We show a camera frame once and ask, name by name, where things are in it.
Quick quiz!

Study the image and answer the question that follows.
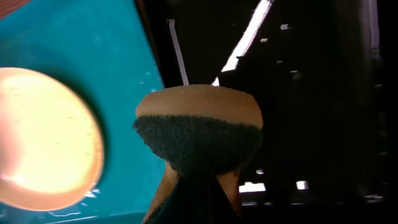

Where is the yellow green sponge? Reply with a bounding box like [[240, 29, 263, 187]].
[[132, 83, 264, 224]]

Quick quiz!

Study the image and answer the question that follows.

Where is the yellow-green plate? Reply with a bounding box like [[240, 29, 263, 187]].
[[1, 67, 104, 211]]

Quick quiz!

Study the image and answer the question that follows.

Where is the teal plastic tray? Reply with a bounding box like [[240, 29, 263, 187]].
[[1, 0, 165, 223]]

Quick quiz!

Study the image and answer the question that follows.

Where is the black plastic tray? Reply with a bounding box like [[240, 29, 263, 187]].
[[136, 0, 397, 223]]

